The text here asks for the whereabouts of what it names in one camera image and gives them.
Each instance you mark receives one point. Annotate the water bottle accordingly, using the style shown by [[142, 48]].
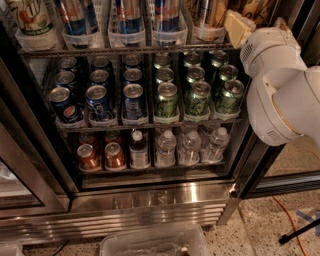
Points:
[[165, 149], [189, 148], [218, 141]]

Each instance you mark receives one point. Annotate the pepsi can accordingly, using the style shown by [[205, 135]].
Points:
[[98, 103], [65, 105], [134, 101]]

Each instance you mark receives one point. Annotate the brown drink bottle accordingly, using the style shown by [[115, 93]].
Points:
[[139, 158]]

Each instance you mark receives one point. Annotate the green can front middle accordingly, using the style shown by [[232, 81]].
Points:
[[198, 99]]

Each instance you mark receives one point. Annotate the water bottle middle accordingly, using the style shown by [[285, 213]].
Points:
[[189, 148]]

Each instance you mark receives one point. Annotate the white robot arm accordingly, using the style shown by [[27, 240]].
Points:
[[283, 100]]

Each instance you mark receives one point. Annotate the clear plastic bin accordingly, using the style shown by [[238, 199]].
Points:
[[162, 240]]

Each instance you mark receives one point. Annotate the red bull can right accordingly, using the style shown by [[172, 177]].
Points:
[[166, 15]]

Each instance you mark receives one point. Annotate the pepsi can front middle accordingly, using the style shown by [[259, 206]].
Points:
[[98, 103]]

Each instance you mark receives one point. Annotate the water bottle right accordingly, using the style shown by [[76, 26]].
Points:
[[218, 141]]

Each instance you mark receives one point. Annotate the red bull can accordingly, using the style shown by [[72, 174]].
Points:
[[78, 16], [129, 15], [166, 15]]

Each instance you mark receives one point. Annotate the green can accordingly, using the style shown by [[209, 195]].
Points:
[[166, 100], [229, 97], [198, 99]]

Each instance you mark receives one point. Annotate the orange soda can right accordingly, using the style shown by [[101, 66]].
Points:
[[114, 156]]

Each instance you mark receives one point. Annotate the pepsi can front right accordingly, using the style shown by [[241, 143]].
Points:
[[134, 101]]

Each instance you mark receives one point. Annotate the white 7up can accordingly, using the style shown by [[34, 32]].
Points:
[[32, 16]]

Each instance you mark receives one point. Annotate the stainless steel fridge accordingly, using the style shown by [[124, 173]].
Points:
[[49, 198]]

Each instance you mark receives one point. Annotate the orange soda can left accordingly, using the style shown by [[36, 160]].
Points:
[[87, 157]]

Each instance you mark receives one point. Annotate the green can front left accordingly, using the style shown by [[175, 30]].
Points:
[[166, 100]]

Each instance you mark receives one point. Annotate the red bull can middle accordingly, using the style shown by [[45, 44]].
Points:
[[129, 15]]

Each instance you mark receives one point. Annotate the red bull can left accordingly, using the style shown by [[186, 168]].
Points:
[[78, 16]]

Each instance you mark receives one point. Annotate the black tripod leg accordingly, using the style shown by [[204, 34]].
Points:
[[286, 238]]

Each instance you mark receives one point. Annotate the orange soda can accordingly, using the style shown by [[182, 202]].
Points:
[[87, 157], [114, 156]]

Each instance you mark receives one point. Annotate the green can front right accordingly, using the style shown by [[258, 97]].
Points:
[[229, 97]]

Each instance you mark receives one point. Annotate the water bottle left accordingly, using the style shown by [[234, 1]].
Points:
[[165, 149]]

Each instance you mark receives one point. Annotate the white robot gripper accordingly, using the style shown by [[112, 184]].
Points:
[[266, 50]]

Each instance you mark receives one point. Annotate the pepsi can front left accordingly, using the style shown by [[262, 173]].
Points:
[[65, 105]]

